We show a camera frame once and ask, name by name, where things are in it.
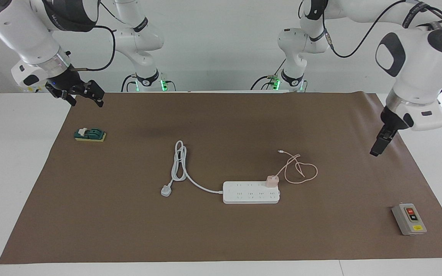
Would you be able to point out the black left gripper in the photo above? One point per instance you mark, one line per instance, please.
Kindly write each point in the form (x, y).
(393, 120)

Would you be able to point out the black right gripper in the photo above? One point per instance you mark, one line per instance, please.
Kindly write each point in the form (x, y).
(65, 82)

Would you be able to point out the pink usb charger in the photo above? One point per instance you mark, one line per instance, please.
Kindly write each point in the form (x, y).
(272, 181)

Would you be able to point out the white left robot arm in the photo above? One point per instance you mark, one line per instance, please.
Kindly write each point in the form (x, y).
(416, 76)

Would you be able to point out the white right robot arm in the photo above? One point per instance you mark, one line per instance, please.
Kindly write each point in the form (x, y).
(14, 27)

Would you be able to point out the white three-pin plug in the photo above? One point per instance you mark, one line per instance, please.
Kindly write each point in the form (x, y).
(166, 191)

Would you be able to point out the white power strip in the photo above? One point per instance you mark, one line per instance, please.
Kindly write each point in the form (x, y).
(244, 195)

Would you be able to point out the brown paper table mat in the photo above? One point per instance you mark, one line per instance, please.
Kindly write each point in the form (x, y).
(221, 230)

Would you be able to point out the green knife switch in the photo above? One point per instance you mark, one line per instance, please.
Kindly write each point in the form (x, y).
(92, 134)

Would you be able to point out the white wall outlet box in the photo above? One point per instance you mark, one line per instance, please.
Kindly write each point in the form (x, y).
(33, 90)

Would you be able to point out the grey on-off switch box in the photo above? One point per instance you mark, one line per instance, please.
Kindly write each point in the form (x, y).
(409, 222)

